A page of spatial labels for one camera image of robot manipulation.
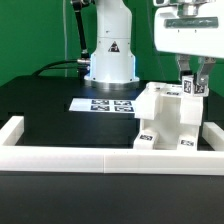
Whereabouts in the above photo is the black cable bundle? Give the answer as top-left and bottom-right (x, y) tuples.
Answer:
(31, 59), (91, 77)

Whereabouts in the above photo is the white chair back piece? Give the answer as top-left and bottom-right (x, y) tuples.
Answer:
(135, 82), (203, 126)

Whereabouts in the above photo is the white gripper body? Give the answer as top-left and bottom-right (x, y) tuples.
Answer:
(153, 0), (224, 58)

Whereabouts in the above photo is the white U-shaped fence frame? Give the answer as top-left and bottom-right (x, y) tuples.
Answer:
(0, 116), (224, 175)

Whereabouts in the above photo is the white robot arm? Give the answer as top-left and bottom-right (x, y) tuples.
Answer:
(84, 0), (224, 89)

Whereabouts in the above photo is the white chair seat piece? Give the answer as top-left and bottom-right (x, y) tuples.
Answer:
(139, 118), (199, 150)

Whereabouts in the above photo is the white marker sheet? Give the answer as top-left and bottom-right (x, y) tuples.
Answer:
(69, 98), (135, 113)

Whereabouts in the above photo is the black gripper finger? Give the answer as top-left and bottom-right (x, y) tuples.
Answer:
(195, 57), (216, 86)
(176, 54), (192, 79)

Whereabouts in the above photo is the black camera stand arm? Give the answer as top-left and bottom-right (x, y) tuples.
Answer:
(71, 0), (90, 80)

